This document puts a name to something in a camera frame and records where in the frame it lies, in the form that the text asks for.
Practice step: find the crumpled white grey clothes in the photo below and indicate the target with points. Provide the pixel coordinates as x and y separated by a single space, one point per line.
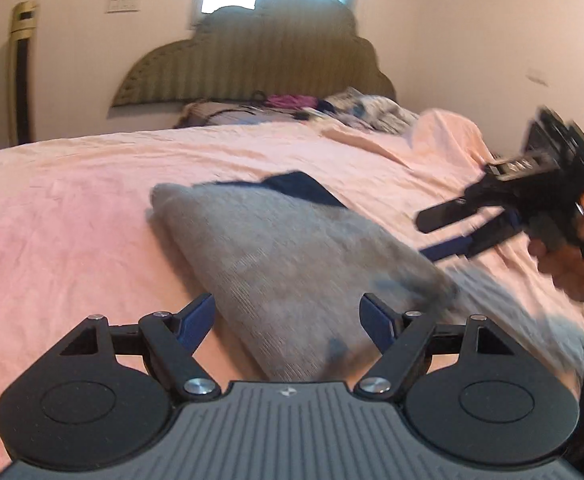
370 112

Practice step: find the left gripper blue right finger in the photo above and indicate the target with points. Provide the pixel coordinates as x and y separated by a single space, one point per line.
403 342

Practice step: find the magenta garment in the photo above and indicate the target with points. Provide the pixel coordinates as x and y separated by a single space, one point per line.
291 101

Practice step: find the grey navy sequin sweater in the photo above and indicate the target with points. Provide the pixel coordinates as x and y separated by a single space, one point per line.
288 274

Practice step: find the gold tower fan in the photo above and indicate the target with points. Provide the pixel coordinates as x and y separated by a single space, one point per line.
19 82

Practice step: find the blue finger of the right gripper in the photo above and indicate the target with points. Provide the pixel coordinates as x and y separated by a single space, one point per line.
454 247

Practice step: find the person right hand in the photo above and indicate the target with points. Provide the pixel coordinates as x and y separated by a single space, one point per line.
565 266

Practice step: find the olive quilted headboard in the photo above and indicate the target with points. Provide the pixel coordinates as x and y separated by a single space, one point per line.
282 47

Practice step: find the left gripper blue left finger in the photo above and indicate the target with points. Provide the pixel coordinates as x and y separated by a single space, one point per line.
170 341

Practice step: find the pink bed blanket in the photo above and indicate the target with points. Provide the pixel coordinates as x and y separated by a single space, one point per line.
76 237

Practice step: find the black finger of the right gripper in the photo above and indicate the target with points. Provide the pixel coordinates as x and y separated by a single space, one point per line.
445 214

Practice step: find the white wall socket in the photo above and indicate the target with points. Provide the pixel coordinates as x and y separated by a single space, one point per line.
122 6

